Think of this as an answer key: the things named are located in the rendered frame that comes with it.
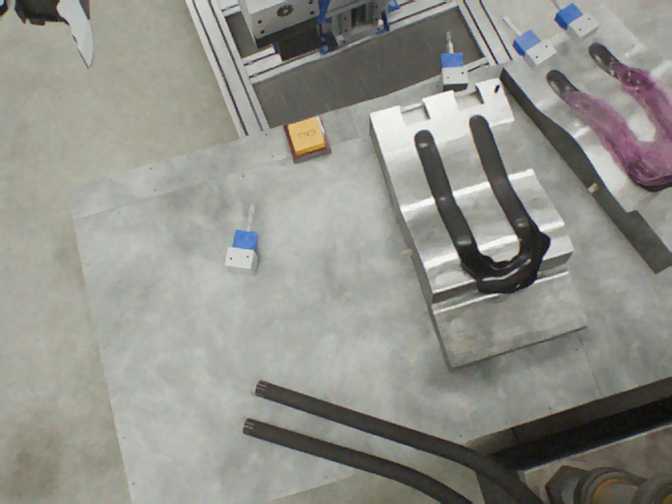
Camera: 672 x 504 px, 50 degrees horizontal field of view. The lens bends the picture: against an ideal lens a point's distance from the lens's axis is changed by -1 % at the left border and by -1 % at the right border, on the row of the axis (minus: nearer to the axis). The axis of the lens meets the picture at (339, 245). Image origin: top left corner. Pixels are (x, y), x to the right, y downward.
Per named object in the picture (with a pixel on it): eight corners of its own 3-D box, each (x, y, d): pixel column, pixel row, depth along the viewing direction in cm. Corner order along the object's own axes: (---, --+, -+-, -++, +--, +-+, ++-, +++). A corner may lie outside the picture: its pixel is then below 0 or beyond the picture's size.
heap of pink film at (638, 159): (553, 100, 143) (563, 82, 135) (623, 55, 145) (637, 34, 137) (638, 204, 137) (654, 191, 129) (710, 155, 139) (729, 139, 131)
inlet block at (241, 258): (242, 207, 146) (237, 199, 141) (266, 211, 145) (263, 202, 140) (229, 271, 143) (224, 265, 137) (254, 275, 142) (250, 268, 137)
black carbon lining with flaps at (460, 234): (408, 137, 141) (411, 116, 132) (487, 115, 141) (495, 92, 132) (467, 309, 132) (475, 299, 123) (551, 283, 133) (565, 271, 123)
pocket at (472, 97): (449, 99, 144) (451, 90, 141) (474, 92, 145) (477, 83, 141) (456, 119, 143) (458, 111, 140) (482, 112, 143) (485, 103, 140)
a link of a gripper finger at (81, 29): (119, 75, 89) (84, 16, 90) (109, 50, 83) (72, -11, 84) (96, 86, 88) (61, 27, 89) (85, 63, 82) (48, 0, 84)
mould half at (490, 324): (369, 132, 149) (369, 103, 136) (490, 98, 150) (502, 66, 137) (448, 371, 136) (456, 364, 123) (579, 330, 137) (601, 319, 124)
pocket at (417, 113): (397, 114, 144) (397, 105, 140) (422, 106, 144) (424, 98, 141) (404, 134, 143) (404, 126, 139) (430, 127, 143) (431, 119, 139)
